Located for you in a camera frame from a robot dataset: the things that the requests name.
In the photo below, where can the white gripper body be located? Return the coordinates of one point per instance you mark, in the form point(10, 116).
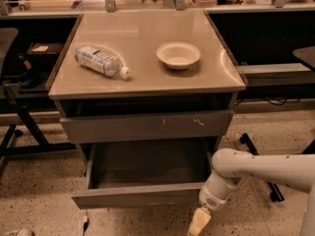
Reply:
point(211, 197)

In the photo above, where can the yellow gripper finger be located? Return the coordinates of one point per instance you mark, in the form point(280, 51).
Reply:
point(200, 219)

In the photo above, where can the grey drawer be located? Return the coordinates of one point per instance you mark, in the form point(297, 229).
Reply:
point(145, 173)
point(140, 127)

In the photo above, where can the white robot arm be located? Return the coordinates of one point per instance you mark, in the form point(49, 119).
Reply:
point(231, 167)

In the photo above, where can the grey top drawer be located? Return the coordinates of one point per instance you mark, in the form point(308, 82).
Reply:
point(140, 127)

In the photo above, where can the grey drawer cabinet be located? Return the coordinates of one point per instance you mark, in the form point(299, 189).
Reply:
point(211, 84)

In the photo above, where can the white paper bowl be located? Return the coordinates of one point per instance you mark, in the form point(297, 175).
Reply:
point(178, 55)

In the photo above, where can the plastic water bottle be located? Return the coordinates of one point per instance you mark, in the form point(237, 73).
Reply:
point(105, 62)

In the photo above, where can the black office chair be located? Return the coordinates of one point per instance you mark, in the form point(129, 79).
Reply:
point(7, 37)

